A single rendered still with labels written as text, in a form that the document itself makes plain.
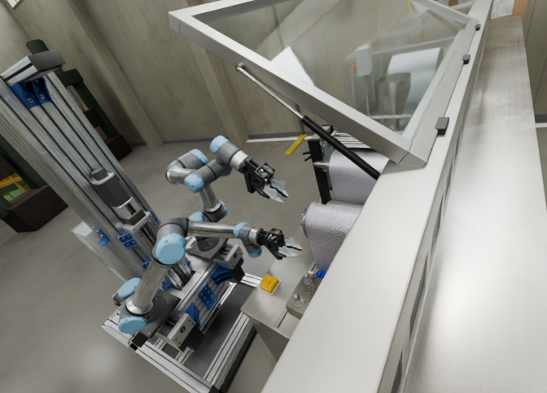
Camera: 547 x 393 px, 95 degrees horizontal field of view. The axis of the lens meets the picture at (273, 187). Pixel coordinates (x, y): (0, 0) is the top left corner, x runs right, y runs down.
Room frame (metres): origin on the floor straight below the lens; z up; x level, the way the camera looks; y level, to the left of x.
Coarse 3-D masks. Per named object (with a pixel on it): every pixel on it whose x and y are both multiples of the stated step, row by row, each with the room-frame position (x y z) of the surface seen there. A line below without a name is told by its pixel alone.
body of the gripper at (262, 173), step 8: (248, 160) 0.87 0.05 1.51; (240, 168) 0.88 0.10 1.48; (248, 168) 0.87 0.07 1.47; (256, 168) 0.84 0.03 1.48; (264, 168) 0.85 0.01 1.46; (256, 176) 0.83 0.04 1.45; (264, 176) 0.82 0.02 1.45; (272, 176) 0.85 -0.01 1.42; (256, 184) 0.84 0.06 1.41; (264, 184) 0.82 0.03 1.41
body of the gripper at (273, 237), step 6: (258, 234) 0.86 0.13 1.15; (264, 234) 0.86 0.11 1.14; (270, 234) 0.83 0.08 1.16; (276, 234) 0.81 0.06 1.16; (282, 234) 0.82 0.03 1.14; (258, 240) 0.85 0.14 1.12; (264, 240) 0.85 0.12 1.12; (270, 240) 0.81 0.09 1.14; (276, 240) 0.80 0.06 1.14; (282, 240) 0.82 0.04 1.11; (270, 246) 0.81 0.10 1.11; (276, 246) 0.79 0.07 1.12; (282, 246) 0.81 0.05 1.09
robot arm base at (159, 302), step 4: (156, 296) 0.96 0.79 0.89; (160, 296) 0.98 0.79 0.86; (152, 300) 0.93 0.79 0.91; (156, 300) 0.94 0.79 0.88; (160, 300) 0.96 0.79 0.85; (164, 300) 0.97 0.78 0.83; (156, 304) 0.92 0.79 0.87; (160, 304) 0.93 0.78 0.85; (164, 304) 0.94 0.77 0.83; (152, 308) 0.90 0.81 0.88; (156, 308) 0.91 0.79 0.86; (160, 308) 0.91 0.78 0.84; (152, 312) 0.89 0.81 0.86; (156, 312) 0.89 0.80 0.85; (160, 312) 0.90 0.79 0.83; (148, 316) 0.89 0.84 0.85; (152, 316) 0.88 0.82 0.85; (156, 316) 0.89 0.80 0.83; (148, 320) 0.87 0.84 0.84; (152, 320) 0.87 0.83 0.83
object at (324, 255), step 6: (312, 240) 0.67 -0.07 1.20; (312, 246) 0.67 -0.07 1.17; (318, 246) 0.65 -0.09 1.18; (324, 246) 0.63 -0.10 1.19; (330, 246) 0.61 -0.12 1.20; (318, 252) 0.66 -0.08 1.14; (324, 252) 0.64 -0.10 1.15; (330, 252) 0.62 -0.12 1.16; (336, 252) 0.60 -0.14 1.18; (318, 258) 0.66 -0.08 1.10; (324, 258) 0.64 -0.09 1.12; (330, 258) 0.62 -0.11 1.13; (318, 264) 0.67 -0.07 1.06; (324, 264) 0.65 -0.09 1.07; (324, 270) 0.66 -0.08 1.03
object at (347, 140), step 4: (336, 132) 0.96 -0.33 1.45; (336, 136) 0.92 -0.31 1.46; (340, 136) 0.90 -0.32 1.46; (344, 136) 0.89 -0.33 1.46; (348, 136) 0.88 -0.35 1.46; (340, 140) 0.91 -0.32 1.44; (344, 140) 0.90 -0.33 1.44; (348, 140) 0.88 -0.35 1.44; (352, 140) 0.87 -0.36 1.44; (356, 140) 0.86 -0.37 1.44; (328, 144) 0.90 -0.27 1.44; (344, 144) 0.85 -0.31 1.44; (348, 144) 0.84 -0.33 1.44; (352, 144) 0.83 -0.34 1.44; (356, 144) 0.82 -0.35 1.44; (360, 144) 0.81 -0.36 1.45; (364, 144) 0.80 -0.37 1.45; (328, 148) 0.90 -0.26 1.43
